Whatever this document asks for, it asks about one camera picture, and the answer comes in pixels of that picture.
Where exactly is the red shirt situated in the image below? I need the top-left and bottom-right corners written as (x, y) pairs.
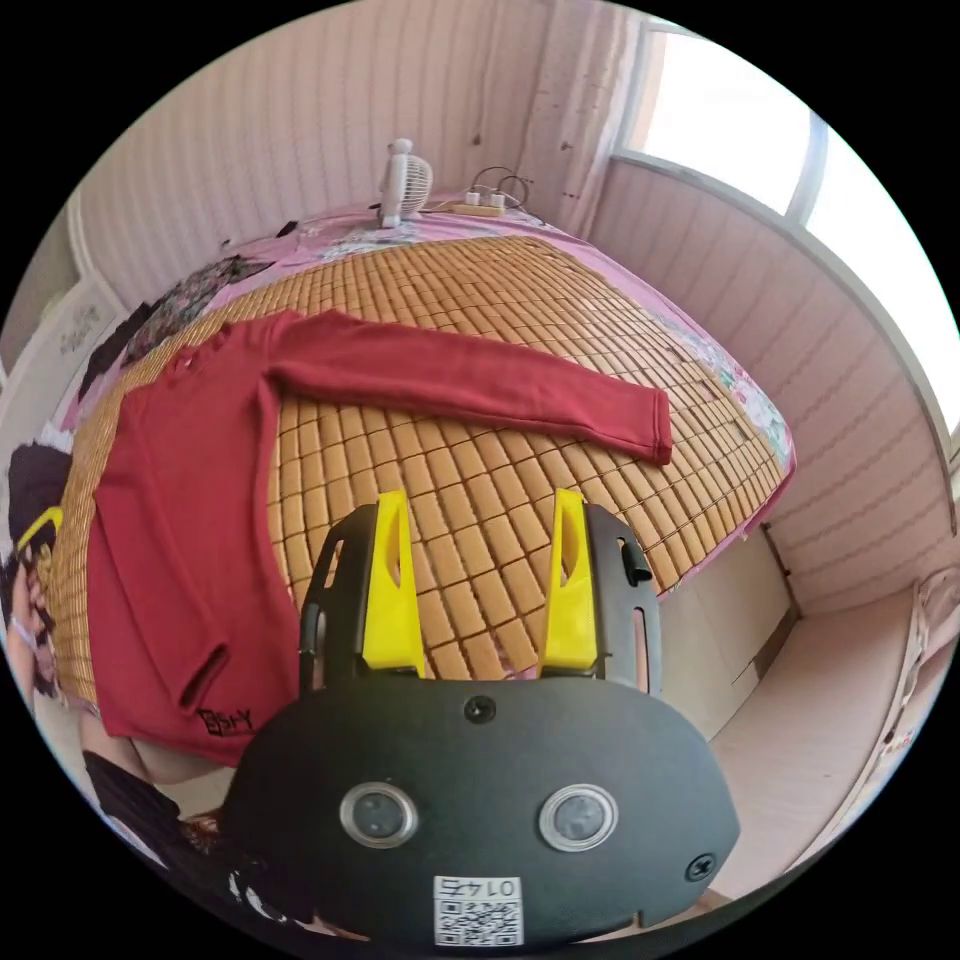
top-left (86, 308), bottom-right (674, 768)

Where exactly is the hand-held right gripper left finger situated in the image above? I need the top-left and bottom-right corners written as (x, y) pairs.
top-left (362, 491), bottom-right (426, 674)

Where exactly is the bed with woven mat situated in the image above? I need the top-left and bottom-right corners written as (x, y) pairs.
top-left (44, 200), bottom-right (798, 759)

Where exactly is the window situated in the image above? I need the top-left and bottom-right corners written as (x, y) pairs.
top-left (611, 20), bottom-right (960, 459)

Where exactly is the power strip with cables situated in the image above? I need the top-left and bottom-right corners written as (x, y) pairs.
top-left (448, 166), bottom-right (535, 220)

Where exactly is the pile of clothes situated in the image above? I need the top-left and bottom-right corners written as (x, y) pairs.
top-left (77, 253), bottom-right (273, 403)

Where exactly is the white fan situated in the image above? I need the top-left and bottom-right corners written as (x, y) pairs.
top-left (377, 137), bottom-right (436, 229)

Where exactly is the person's body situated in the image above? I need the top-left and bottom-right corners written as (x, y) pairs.
top-left (80, 749), bottom-right (369, 940)

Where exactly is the person's left hand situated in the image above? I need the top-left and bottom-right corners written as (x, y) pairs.
top-left (5, 611), bottom-right (65, 700)

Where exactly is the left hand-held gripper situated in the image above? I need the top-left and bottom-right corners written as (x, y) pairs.
top-left (0, 442), bottom-right (73, 648)

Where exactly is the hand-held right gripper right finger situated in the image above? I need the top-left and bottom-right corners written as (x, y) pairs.
top-left (536, 488), bottom-right (598, 671)

